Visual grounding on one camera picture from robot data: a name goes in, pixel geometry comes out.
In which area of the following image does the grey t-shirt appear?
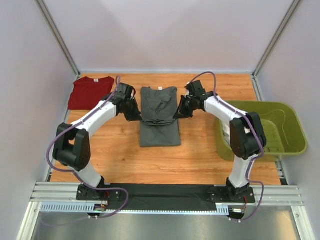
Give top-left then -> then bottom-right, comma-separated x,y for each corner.
139,86 -> 181,148

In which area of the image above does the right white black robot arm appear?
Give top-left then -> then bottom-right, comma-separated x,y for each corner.
174,80 -> 267,202

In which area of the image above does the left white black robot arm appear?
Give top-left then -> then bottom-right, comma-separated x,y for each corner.
52,83 -> 142,201

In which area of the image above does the red folded t-shirt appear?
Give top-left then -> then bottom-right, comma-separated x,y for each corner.
68,76 -> 115,110

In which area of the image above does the white crumpled t-shirt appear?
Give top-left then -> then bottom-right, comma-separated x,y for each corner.
222,124 -> 230,141

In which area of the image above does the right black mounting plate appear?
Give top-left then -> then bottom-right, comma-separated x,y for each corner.
205,186 -> 256,204

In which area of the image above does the black mounting plate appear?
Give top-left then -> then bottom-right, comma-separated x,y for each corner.
75,184 -> 129,202
205,186 -> 256,204

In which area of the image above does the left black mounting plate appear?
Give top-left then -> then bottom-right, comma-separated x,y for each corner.
75,184 -> 129,202

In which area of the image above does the green plastic basket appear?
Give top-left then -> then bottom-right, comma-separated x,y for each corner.
228,100 -> 308,163

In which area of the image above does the right aluminium frame post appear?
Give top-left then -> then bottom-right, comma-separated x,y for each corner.
252,0 -> 303,77

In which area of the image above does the aluminium frame post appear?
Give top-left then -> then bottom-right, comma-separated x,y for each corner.
35,0 -> 81,78
252,0 -> 303,77

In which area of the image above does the grey slotted cable duct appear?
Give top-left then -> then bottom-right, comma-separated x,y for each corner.
39,202 -> 229,216

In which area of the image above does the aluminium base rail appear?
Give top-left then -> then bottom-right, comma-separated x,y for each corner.
30,182 -> 304,207

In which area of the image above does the left aluminium frame post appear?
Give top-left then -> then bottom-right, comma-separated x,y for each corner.
35,0 -> 81,78

